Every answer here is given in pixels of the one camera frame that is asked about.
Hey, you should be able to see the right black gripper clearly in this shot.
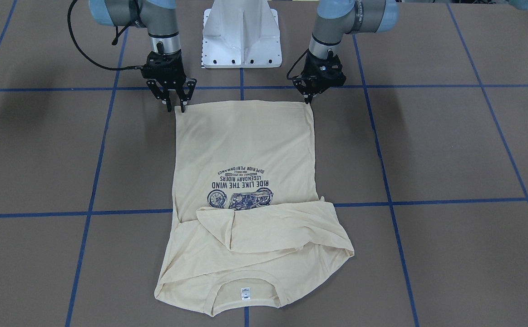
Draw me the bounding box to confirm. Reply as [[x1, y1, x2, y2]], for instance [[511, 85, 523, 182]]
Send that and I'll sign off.
[[141, 50, 197, 113]]

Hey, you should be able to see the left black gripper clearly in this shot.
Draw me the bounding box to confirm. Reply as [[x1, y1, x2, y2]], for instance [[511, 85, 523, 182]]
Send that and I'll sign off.
[[291, 49, 346, 105]]

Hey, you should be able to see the yellow long-sleeve printed shirt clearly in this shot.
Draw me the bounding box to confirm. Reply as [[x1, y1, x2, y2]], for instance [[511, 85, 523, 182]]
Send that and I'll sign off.
[[154, 100, 355, 317]]

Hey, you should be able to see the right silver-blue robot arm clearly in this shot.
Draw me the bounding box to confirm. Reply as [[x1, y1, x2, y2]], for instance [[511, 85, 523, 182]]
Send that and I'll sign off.
[[88, 0, 197, 112]]

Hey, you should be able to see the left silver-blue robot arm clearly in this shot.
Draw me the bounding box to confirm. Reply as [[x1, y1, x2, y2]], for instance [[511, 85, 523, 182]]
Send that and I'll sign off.
[[286, 0, 399, 105]]

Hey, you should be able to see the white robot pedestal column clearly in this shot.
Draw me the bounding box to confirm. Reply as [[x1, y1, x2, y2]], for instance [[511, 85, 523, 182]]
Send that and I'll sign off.
[[201, 0, 282, 69]]

